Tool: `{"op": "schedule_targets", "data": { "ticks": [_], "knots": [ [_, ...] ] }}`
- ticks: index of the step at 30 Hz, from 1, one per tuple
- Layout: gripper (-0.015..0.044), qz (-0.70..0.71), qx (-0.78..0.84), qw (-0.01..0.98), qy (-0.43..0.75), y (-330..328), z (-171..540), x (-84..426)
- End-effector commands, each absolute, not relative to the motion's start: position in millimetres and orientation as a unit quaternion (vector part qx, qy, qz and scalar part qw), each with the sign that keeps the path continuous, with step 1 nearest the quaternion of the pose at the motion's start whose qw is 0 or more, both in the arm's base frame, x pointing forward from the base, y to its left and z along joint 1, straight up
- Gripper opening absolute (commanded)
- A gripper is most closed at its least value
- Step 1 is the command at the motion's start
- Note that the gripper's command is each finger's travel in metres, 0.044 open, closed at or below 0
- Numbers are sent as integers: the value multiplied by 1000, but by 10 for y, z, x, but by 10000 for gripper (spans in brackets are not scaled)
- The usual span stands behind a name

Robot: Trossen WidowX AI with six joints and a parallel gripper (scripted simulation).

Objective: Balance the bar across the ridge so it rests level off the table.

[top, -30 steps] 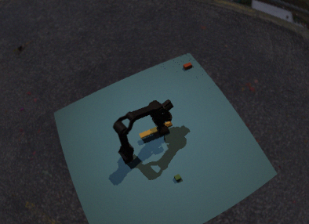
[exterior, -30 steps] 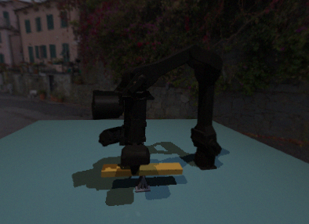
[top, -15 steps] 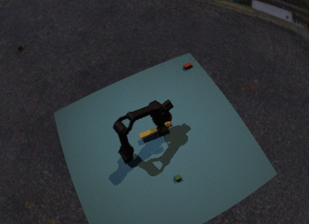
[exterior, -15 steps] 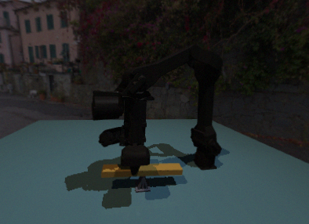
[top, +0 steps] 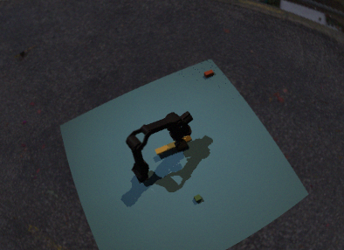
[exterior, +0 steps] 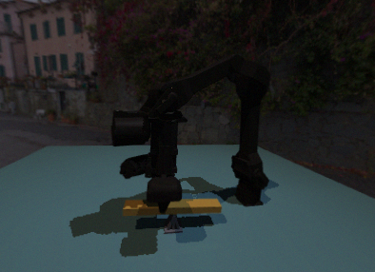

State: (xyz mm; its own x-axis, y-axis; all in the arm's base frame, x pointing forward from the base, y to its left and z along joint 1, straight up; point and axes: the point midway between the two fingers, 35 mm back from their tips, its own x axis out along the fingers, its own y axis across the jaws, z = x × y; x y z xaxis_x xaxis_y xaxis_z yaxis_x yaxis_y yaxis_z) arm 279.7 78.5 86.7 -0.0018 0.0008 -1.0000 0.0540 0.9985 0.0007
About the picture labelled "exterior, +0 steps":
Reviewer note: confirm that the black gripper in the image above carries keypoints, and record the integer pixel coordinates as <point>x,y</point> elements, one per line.
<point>163,188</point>

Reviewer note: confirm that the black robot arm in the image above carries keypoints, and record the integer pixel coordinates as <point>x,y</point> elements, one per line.
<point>251,79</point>

